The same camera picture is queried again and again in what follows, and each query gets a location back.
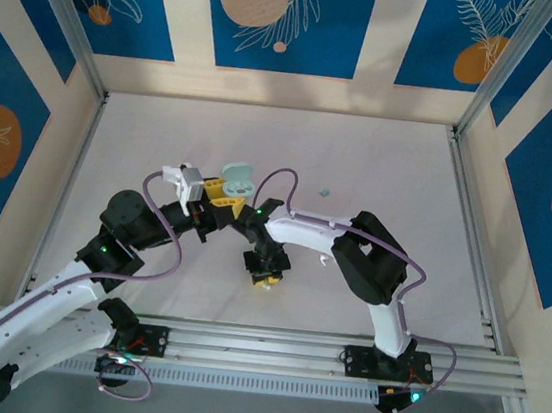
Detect mint green earbud charging case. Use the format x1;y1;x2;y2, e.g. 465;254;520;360
218;159;261;201

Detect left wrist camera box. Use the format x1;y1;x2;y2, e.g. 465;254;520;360
155;157;210;219

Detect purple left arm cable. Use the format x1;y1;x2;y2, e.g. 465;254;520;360
0;151;195;413

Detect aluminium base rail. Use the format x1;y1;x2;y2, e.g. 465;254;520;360
0;291;534;412

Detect aluminium side rail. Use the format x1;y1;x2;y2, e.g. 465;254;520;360
419;126;530;354
14;86;110;315

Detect grey slotted cable duct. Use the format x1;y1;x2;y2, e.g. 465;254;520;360
48;344;384;413

